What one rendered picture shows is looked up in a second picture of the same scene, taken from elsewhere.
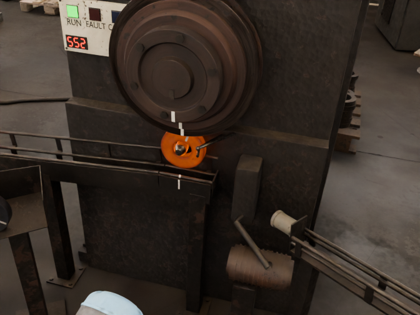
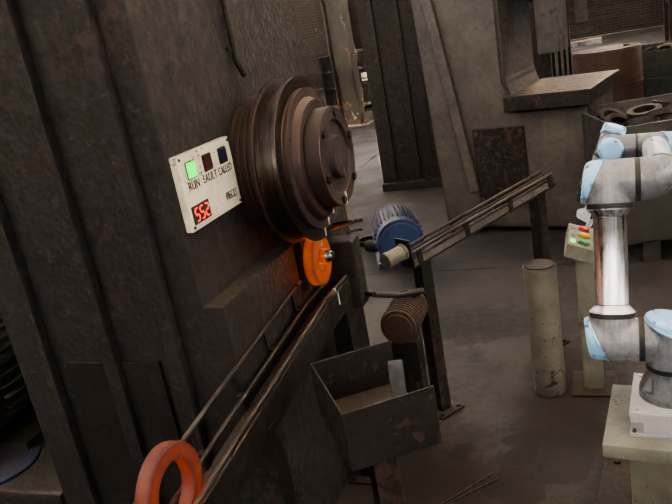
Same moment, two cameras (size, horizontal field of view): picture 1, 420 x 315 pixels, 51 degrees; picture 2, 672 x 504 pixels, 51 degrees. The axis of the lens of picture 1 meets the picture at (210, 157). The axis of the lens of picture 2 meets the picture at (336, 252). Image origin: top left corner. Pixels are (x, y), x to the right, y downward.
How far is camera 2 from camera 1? 2.26 m
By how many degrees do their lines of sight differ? 73
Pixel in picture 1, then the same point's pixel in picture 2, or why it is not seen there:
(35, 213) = (370, 397)
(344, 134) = not seen: hidden behind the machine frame
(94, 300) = (596, 164)
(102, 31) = (215, 181)
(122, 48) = (290, 158)
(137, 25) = (294, 125)
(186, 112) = (349, 186)
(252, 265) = (412, 306)
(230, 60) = not seen: hidden behind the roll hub
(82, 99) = (215, 299)
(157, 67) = (335, 148)
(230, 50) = not seen: hidden behind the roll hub
